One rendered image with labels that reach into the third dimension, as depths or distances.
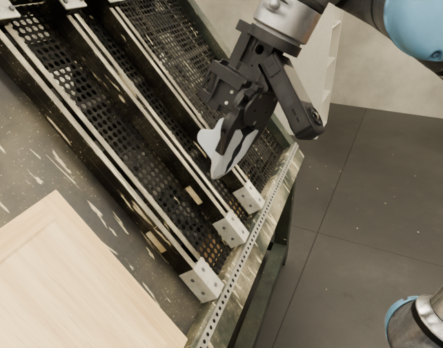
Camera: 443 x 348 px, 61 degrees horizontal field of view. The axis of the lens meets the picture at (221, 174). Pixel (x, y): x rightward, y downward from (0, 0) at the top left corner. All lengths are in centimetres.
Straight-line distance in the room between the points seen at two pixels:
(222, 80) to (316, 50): 385
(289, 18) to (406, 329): 61
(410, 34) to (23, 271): 87
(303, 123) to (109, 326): 76
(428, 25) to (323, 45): 396
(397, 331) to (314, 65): 373
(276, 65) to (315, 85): 393
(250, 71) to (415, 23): 22
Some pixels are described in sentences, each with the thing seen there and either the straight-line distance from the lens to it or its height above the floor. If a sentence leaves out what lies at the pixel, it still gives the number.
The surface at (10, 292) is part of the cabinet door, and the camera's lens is 96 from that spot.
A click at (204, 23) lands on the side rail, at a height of 155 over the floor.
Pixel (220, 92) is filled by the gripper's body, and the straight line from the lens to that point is 51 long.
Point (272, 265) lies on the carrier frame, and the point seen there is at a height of 18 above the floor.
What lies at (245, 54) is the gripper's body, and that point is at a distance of 51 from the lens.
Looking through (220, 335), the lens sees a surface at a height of 85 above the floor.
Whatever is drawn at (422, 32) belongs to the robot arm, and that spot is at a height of 180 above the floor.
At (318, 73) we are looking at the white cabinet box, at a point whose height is 77.
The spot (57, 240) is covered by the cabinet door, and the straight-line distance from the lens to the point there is 103.
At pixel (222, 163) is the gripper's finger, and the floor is 161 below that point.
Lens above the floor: 185
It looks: 30 degrees down
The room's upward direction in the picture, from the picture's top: straight up
